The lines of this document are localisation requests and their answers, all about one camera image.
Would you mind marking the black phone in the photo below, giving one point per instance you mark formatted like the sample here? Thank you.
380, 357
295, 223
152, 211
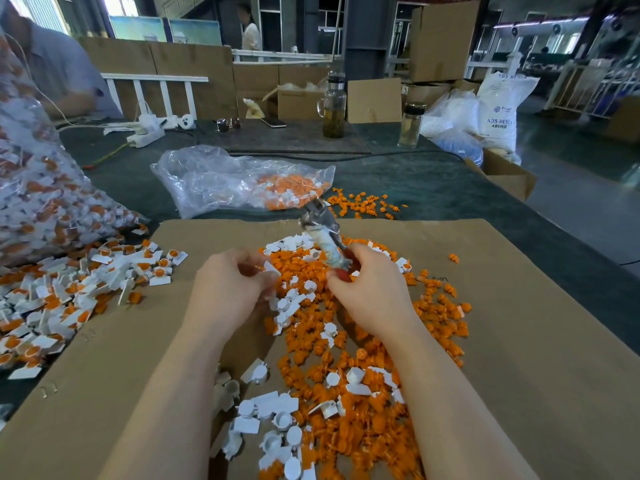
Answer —
274, 123

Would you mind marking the open cardboard box with paper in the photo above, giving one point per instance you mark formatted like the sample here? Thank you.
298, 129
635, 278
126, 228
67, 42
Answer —
297, 103

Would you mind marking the person's left hand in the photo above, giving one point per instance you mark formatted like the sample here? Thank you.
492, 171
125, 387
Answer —
228, 293

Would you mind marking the white railing frame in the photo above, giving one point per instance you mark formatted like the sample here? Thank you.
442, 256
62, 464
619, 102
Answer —
154, 78

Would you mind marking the large clear bag of seals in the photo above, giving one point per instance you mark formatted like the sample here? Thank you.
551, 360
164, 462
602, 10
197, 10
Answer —
48, 195

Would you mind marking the row of upright cardboard sheets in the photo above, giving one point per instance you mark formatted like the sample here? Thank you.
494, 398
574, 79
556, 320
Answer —
214, 67

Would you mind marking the brown cardboard sheet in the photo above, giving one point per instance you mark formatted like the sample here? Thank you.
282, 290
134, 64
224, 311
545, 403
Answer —
100, 365
570, 345

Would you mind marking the person's left forearm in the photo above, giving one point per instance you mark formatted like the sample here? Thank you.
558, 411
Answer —
165, 423

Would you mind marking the person's right hand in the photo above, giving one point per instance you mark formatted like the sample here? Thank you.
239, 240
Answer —
375, 293

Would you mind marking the white woven sack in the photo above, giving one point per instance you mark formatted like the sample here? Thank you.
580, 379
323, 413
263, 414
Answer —
507, 105

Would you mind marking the white metal rack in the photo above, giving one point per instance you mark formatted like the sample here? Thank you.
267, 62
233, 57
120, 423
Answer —
594, 85

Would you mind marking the glass bottle with black lid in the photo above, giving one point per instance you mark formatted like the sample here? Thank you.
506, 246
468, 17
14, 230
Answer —
411, 125

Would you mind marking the person's right forearm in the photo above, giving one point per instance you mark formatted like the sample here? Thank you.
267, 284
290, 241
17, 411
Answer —
455, 427

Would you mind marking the glass tea jar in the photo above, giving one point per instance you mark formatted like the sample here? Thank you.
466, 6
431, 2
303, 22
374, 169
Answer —
334, 105

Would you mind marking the white power strip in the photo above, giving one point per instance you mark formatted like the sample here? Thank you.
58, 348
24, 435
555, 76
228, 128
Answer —
147, 132

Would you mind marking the flat brown cardboard panel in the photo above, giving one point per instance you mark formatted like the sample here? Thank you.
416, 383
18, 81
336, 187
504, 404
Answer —
374, 100

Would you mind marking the orange white plastic piece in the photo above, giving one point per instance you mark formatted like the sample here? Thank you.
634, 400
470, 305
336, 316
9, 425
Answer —
272, 269
160, 281
177, 257

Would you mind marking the open brown cardboard box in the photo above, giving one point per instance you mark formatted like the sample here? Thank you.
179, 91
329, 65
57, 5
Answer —
502, 176

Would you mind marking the pile of assembled white-orange parts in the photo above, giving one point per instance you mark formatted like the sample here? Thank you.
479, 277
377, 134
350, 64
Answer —
58, 300

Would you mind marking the scatter of orange offcuts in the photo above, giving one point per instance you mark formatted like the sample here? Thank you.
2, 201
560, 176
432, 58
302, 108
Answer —
365, 203

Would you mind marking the small clear plastic bag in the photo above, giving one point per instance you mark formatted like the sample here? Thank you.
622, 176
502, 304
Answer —
207, 181

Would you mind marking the pile of orange and white parts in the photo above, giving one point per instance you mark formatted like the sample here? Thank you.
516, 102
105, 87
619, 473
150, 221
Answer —
345, 395

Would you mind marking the clear blue plastic bag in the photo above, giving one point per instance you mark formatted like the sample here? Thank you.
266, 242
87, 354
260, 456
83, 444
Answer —
453, 128

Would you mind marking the tall brown cardboard box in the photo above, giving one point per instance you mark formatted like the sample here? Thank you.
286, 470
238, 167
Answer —
443, 40

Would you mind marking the dark steel pillar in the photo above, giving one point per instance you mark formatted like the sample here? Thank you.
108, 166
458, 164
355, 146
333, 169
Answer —
369, 37

